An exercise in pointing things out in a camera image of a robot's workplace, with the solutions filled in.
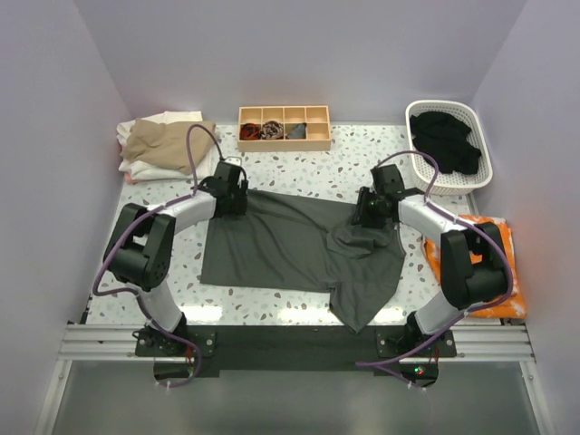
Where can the dark grey folded item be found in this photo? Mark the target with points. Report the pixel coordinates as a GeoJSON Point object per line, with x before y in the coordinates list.
{"type": "Point", "coordinates": [295, 131]}

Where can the brown patterned rolled item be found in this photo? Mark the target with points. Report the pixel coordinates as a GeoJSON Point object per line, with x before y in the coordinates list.
{"type": "Point", "coordinates": [272, 130]}

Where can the white perforated laundry basket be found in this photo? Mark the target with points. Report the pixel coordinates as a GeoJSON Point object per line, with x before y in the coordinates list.
{"type": "Point", "coordinates": [453, 184]}

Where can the wooden compartment tray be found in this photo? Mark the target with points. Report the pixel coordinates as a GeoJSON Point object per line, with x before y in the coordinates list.
{"type": "Point", "coordinates": [284, 128]}

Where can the aluminium rail frame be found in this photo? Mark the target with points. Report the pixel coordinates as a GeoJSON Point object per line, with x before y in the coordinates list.
{"type": "Point", "coordinates": [474, 343]}

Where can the dark grey t-shirt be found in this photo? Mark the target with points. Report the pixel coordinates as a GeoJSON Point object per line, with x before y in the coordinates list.
{"type": "Point", "coordinates": [308, 244]}

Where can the beige folded shirt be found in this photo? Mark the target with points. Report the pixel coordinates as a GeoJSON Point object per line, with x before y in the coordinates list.
{"type": "Point", "coordinates": [163, 145]}

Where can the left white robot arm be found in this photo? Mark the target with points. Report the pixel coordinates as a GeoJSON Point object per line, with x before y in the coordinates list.
{"type": "Point", "coordinates": [138, 255]}

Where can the orange tie-dye folded shirt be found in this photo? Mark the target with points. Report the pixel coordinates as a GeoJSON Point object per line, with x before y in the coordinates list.
{"type": "Point", "coordinates": [515, 307]}

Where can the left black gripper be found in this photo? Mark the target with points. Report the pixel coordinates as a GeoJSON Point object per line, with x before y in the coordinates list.
{"type": "Point", "coordinates": [237, 207]}

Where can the black garment in basket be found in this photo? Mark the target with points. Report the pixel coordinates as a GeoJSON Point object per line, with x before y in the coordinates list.
{"type": "Point", "coordinates": [445, 139]}

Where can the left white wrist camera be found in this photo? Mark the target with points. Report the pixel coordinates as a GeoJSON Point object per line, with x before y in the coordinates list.
{"type": "Point", "coordinates": [234, 160]}

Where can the white folded shirt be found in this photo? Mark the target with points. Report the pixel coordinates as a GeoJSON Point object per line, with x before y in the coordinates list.
{"type": "Point", "coordinates": [138, 171]}

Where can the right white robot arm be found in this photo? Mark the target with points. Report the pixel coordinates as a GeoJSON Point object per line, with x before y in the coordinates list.
{"type": "Point", "coordinates": [474, 268]}

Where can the orange black rolled item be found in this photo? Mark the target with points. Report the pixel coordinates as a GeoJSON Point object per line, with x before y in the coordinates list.
{"type": "Point", "coordinates": [250, 131]}

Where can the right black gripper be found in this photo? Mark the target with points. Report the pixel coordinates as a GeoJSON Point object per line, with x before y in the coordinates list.
{"type": "Point", "coordinates": [362, 216]}

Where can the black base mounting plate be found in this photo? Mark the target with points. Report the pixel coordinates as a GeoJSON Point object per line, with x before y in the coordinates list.
{"type": "Point", "coordinates": [280, 348]}

